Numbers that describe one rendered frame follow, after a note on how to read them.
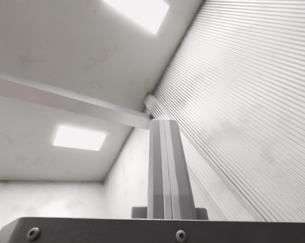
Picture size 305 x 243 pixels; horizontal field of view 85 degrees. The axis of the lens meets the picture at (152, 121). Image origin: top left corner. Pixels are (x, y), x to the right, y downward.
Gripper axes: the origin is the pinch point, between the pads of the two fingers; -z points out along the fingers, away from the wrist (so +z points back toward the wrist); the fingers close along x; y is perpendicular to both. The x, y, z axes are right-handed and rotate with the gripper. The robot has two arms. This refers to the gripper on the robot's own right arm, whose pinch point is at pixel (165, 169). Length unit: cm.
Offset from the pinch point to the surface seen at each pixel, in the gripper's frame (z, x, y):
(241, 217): -61, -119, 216
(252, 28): -289, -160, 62
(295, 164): -97, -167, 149
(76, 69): -327, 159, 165
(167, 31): -416, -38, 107
